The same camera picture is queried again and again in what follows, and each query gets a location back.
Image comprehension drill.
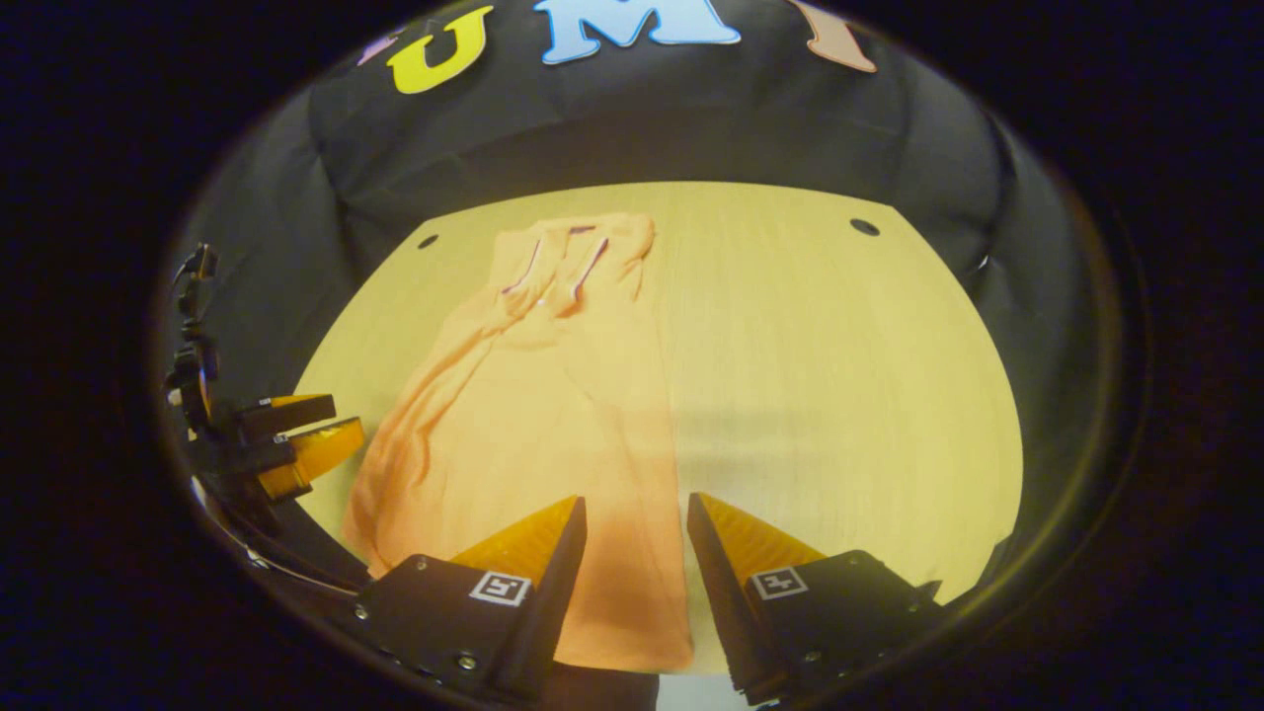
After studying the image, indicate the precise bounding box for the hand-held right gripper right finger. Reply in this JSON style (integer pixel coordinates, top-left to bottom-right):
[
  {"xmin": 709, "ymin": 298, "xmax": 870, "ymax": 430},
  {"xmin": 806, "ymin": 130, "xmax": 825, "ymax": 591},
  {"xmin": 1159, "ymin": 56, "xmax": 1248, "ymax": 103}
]
[{"xmin": 687, "ymin": 492, "xmax": 944, "ymax": 707}]

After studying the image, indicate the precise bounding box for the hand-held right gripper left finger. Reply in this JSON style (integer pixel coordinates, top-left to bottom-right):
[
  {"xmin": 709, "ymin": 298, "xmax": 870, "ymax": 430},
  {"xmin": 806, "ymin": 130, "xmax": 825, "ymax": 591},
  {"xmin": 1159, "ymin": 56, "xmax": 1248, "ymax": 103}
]
[{"xmin": 355, "ymin": 496, "xmax": 588, "ymax": 704}]

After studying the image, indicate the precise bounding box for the orange T-shirt with striped collar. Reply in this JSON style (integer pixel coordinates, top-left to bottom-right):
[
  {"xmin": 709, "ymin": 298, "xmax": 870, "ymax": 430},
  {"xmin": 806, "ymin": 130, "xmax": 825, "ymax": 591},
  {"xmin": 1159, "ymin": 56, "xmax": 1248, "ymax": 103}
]
[{"xmin": 341, "ymin": 212, "xmax": 694, "ymax": 674}]

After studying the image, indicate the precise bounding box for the black backdrop cloth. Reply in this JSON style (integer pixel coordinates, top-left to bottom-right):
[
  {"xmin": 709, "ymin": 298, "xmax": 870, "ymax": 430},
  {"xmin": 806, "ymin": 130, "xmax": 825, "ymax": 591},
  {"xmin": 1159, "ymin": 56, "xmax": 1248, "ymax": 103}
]
[{"xmin": 163, "ymin": 0, "xmax": 1117, "ymax": 593}]

